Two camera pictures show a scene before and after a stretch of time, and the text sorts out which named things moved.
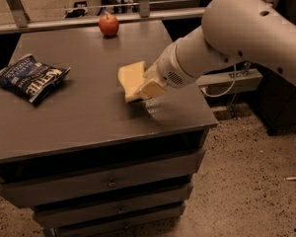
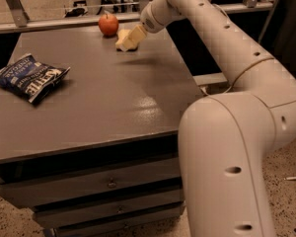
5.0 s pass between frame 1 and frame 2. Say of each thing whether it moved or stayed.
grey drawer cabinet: stayed
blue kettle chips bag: stayed
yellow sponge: moved
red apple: stayed
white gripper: moved
